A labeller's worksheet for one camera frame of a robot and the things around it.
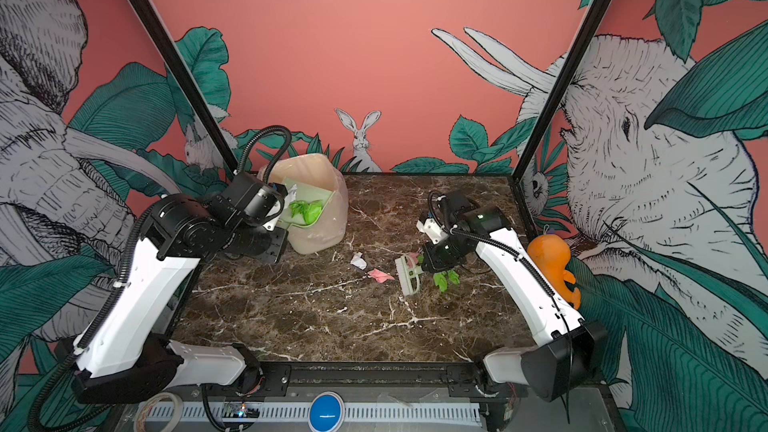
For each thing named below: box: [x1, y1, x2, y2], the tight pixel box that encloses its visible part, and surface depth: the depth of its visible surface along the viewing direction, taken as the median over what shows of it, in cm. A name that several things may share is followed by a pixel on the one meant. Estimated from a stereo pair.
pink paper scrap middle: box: [367, 268, 395, 283], surface depth 94 cm
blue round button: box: [308, 391, 345, 432], surface depth 70 cm
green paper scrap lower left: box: [289, 200, 323, 225], surface depth 67 cm
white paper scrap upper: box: [350, 252, 368, 270], surface depth 97 cm
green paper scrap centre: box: [433, 271, 448, 292], surface depth 92 cm
